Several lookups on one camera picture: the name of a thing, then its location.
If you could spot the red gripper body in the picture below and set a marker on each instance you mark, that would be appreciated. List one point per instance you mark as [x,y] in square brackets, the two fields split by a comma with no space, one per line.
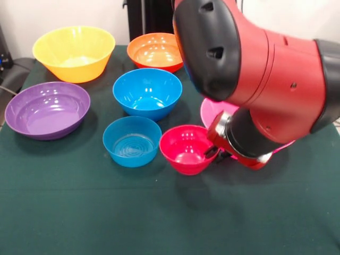
[225,148]

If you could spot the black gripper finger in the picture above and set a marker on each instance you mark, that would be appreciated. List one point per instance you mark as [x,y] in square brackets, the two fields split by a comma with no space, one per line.
[222,158]
[210,151]

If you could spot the small red bowl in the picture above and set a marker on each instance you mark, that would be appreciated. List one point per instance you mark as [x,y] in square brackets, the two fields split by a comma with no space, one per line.
[183,156]

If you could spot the small flat-bottomed blue bowl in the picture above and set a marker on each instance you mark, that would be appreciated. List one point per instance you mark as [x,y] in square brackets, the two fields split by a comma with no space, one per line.
[132,148]

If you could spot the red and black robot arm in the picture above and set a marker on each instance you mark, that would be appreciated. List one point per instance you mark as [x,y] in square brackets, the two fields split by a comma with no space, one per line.
[279,74]

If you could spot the large pink bowl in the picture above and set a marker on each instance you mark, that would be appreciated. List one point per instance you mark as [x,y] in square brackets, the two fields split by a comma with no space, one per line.
[212,111]

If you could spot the deep blue bowl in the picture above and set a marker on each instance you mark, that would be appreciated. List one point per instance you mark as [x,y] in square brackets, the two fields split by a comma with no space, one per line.
[146,98]

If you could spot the orange bowl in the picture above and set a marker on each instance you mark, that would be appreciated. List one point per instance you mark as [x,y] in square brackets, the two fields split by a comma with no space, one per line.
[151,57]

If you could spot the dark green table cloth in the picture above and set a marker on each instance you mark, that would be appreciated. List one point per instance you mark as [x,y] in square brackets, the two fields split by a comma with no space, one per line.
[106,212]

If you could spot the large yellow bowl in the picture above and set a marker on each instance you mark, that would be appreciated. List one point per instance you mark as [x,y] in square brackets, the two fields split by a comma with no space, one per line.
[79,70]

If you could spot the purple bowl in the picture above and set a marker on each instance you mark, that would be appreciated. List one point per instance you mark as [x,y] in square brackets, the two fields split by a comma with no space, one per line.
[45,117]

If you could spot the grey padded seat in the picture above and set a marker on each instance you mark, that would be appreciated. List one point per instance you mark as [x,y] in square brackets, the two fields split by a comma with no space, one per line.
[18,70]

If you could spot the black device box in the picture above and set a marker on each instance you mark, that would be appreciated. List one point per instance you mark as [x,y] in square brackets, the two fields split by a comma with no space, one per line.
[4,55]

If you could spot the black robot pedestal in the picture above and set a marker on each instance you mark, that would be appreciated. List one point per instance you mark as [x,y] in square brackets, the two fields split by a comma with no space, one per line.
[151,16]

